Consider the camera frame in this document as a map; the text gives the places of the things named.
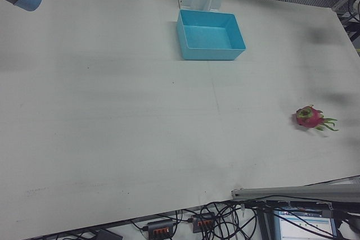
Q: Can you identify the black power adapter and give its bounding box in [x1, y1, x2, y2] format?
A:
[94, 228, 123, 240]

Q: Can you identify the aluminium frame post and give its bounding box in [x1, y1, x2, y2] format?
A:
[231, 176, 360, 199]

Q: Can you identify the light blue plastic bin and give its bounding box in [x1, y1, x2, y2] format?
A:
[176, 9, 246, 61]

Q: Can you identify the pink dragon fruit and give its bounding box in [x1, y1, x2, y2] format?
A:
[294, 104, 340, 133]

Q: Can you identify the black orange usb hub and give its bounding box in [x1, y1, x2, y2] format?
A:
[191, 213, 217, 234]
[142, 219, 176, 239]

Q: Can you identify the large grey teach pendant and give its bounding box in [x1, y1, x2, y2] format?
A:
[271, 207, 340, 240]

